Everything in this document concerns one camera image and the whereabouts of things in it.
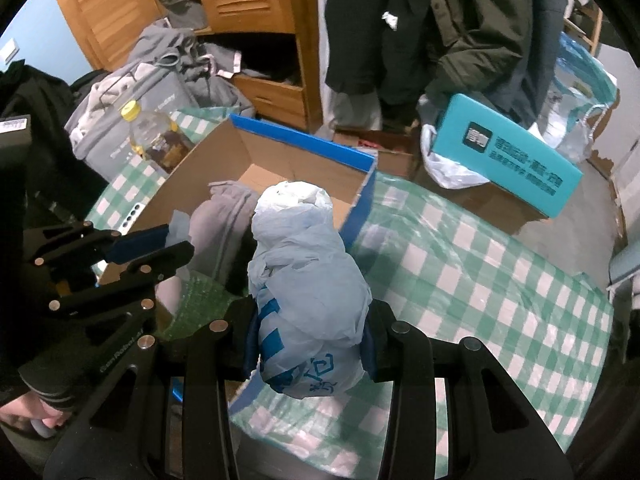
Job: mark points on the teal shipping box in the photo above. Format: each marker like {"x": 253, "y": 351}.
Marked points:
{"x": 500, "y": 155}

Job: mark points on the grey hoodie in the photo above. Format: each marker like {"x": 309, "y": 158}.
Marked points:
{"x": 200, "y": 70}

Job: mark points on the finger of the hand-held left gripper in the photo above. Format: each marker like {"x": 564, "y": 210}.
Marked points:
{"x": 140, "y": 242}
{"x": 160, "y": 262}

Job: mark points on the yellow cap plastic bottle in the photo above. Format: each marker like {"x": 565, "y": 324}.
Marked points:
{"x": 155, "y": 140}

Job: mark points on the wooden shelf stand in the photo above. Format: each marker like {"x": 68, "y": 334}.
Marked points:
{"x": 595, "y": 25}

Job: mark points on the grey cloth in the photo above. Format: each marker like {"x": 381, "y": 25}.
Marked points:
{"x": 225, "y": 225}

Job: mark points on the wooden wardrobe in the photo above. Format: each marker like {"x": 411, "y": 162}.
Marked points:
{"x": 260, "y": 10}

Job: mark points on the grey printed tote bag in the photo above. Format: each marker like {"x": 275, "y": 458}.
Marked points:
{"x": 105, "y": 110}

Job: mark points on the white blue-printed plastic bag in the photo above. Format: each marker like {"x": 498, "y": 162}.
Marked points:
{"x": 310, "y": 280}

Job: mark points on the person's left forearm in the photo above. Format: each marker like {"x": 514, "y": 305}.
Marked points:
{"x": 45, "y": 385}

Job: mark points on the white sock roll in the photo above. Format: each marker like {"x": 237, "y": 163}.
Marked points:
{"x": 172, "y": 300}

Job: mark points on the olive green hanging jacket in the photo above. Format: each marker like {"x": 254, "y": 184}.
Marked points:
{"x": 475, "y": 35}

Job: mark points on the green checked tablecloth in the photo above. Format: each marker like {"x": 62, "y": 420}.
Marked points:
{"x": 475, "y": 270}

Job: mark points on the blue-edged cardboard box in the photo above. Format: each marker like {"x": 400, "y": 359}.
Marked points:
{"x": 300, "y": 160}

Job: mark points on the person's left hand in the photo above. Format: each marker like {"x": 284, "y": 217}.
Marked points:
{"x": 20, "y": 412}

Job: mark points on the brown cardboard box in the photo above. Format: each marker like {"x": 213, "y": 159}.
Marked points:
{"x": 500, "y": 210}

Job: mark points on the dark blue hanging coat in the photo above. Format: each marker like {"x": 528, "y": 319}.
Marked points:
{"x": 545, "y": 20}

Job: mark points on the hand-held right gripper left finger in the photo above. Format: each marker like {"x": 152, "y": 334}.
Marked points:
{"x": 250, "y": 345}

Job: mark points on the black hanging jacket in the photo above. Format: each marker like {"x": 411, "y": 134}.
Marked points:
{"x": 360, "y": 20}

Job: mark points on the open cardboard box red contents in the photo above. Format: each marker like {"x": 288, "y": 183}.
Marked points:
{"x": 395, "y": 160}

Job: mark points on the large translucent blue-striped bag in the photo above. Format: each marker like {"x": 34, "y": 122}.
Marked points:
{"x": 575, "y": 110}

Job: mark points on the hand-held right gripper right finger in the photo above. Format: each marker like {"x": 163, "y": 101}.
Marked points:
{"x": 372, "y": 355}

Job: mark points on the green bubble wrap pouch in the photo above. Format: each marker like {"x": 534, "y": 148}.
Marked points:
{"x": 205, "y": 305}

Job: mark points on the grey-blue cloth bundle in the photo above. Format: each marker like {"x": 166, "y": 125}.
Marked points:
{"x": 180, "y": 227}

